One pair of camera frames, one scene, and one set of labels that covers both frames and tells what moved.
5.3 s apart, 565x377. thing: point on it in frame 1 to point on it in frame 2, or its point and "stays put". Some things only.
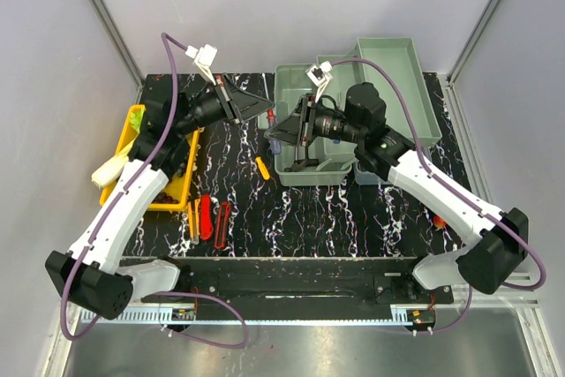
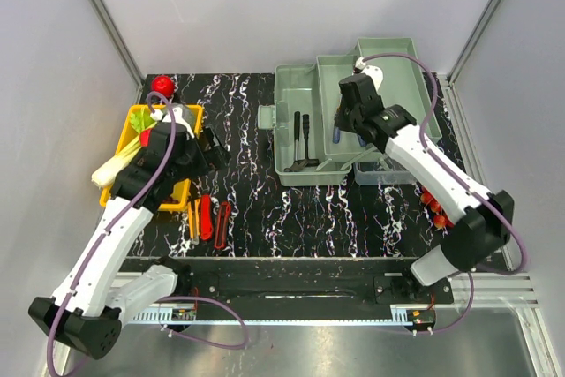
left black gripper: x=249 y=105 to x=219 y=156
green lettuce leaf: x=135 y=119 stays put
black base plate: x=297 y=284 stays put
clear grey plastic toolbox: x=390 y=63 stays put
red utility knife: x=205 y=216 stays put
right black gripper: x=289 y=130 to x=339 y=121
